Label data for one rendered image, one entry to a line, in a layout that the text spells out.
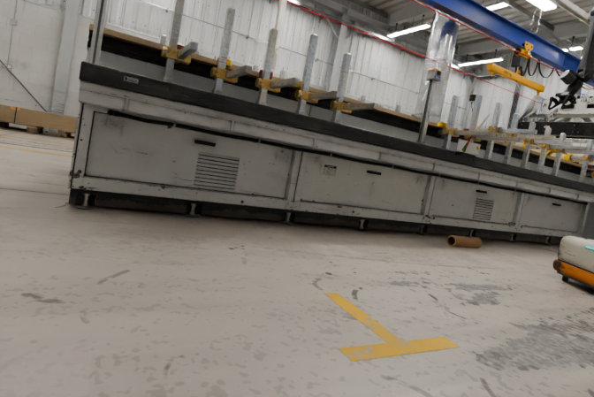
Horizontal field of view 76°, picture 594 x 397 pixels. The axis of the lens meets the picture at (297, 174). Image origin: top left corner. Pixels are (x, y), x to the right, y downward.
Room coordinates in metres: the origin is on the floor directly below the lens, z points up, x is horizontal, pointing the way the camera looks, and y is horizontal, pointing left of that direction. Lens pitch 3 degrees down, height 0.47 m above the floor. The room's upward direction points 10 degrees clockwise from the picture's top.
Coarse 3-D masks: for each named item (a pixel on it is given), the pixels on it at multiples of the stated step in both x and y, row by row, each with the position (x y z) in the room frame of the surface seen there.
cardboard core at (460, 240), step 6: (450, 240) 2.85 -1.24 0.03; (456, 240) 2.78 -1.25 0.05; (462, 240) 2.81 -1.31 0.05; (468, 240) 2.85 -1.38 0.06; (474, 240) 2.88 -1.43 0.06; (480, 240) 2.92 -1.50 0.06; (456, 246) 2.81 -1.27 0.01; (462, 246) 2.83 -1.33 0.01; (468, 246) 2.86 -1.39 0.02; (474, 246) 2.89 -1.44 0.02; (480, 246) 2.92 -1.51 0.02
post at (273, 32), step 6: (270, 30) 2.08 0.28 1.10; (276, 30) 2.08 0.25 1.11; (270, 36) 2.07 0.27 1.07; (276, 36) 2.08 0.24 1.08; (270, 42) 2.07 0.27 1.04; (270, 48) 2.07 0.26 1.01; (270, 54) 2.08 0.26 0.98; (264, 60) 2.09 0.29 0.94; (270, 60) 2.08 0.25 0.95; (264, 66) 2.08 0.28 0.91; (270, 66) 2.08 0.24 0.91; (264, 72) 2.07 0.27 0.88; (264, 78) 2.07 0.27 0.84; (264, 90) 2.08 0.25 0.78; (258, 96) 2.09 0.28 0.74; (264, 96) 2.08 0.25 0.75
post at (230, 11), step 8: (232, 8) 1.96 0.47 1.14; (232, 16) 1.96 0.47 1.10; (232, 24) 1.96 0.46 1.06; (224, 32) 1.96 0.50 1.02; (224, 40) 1.95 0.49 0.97; (224, 48) 1.95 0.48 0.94; (224, 56) 1.95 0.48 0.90; (224, 64) 1.96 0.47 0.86; (216, 80) 1.95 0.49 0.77; (216, 88) 1.95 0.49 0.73
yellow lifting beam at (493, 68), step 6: (492, 66) 6.89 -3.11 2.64; (498, 66) 6.95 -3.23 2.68; (492, 72) 6.96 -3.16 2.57; (498, 72) 6.97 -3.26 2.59; (504, 72) 7.05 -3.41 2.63; (510, 72) 7.14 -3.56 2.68; (516, 72) 7.29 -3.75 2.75; (510, 78) 7.18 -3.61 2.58; (516, 78) 7.24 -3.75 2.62; (522, 78) 7.33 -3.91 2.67; (522, 84) 7.43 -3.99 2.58; (528, 84) 7.43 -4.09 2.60; (534, 84) 7.52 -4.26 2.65; (540, 84) 7.62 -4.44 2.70; (540, 90) 7.64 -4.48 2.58
